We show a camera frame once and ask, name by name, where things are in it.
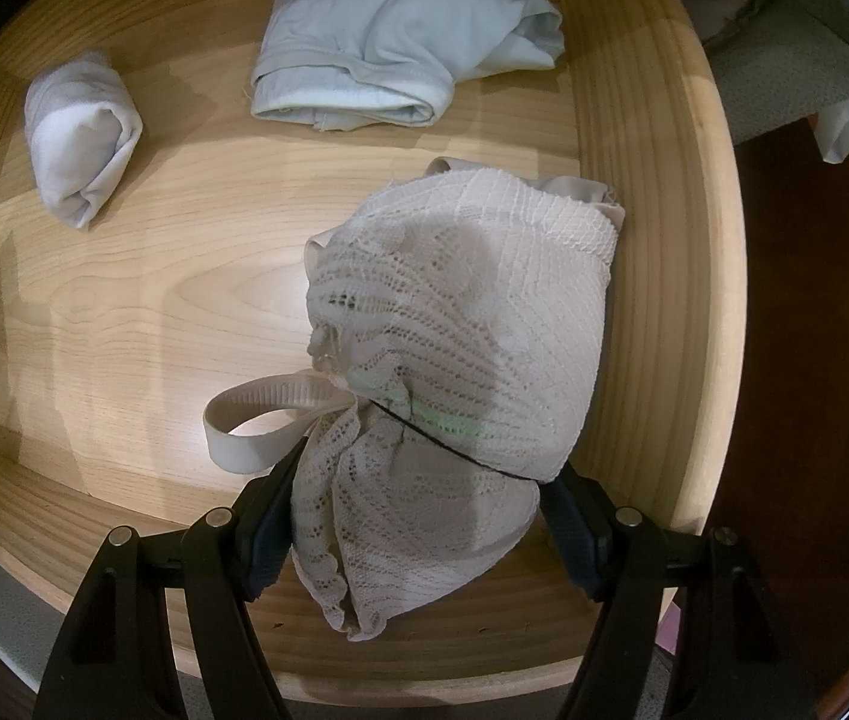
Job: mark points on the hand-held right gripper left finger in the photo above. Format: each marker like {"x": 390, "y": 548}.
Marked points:
{"x": 274, "y": 532}

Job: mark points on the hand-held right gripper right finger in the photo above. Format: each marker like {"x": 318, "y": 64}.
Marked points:
{"x": 578, "y": 532}

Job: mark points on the white lace bra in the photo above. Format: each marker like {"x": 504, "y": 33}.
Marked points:
{"x": 469, "y": 315}

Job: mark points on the white underwear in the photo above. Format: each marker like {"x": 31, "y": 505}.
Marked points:
{"x": 87, "y": 142}

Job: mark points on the light blue underwear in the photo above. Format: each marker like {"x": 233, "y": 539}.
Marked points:
{"x": 394, "y": 37}

